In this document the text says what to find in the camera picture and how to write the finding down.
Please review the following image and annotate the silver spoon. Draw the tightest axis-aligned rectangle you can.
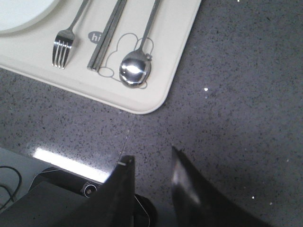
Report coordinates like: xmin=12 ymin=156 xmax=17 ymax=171
xmin=119 ymin=0 xmax=161 ymax=87

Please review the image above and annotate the silver fork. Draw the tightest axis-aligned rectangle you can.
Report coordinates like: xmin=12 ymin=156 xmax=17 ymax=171
xmin=52 ymin=0 xmax=89 ymax=70

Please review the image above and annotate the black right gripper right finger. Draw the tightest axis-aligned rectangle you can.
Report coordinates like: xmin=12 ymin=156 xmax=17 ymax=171
xmin=171 ymin=147 xmax=269 ymax=227

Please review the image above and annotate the silver chopstick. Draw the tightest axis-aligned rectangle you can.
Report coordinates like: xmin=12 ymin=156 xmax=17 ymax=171
xmin=87 ymin=0 xmax=124 ymax=70
xmin=92 ymin=0 xmax=128 ymax=72

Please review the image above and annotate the beige rabbit serving tray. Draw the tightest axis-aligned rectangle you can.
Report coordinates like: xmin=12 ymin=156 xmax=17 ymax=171
xmin=0 ymin=0 xmax=201 ymax=114

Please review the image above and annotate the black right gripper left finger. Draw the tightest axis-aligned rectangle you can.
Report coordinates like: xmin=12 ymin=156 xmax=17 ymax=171
xmin=55 ymin=156 xmax=135 ymax=227

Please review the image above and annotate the black cable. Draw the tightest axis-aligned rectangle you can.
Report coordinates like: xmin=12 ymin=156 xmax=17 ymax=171
xmin=0 ymin=166 xmax=22 ymax=210

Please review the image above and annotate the white round plate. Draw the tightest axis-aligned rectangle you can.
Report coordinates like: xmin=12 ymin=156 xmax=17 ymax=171
xmin=0 ymin=0 xmax=59 ymax=34

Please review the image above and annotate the black front camera device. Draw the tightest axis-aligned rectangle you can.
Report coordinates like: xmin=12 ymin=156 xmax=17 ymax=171
xmin=0 ymin=182 xmax=158 ymax=227

